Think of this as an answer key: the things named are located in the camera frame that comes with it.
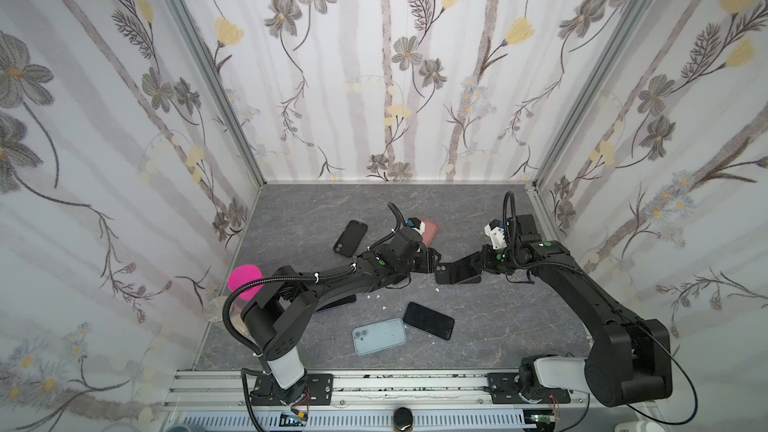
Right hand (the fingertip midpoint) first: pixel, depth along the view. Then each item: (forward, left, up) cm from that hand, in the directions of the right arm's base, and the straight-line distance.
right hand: (470, 255), depth 84 cm
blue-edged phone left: (-20, +31, +17) cm, 41 cm away
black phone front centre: (-15, +11, -13) cm, 23 cm away
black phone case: (+14, +37, -16) cm, 42 cm away
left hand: (+1, +11, 0) cm, 11 cm away
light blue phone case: (-19, +25, -15) cm, 35 cm away
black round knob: (-39, +19, -2) cm, 43 cm away
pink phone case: (+18, +8, -15) cm, 25 cm away
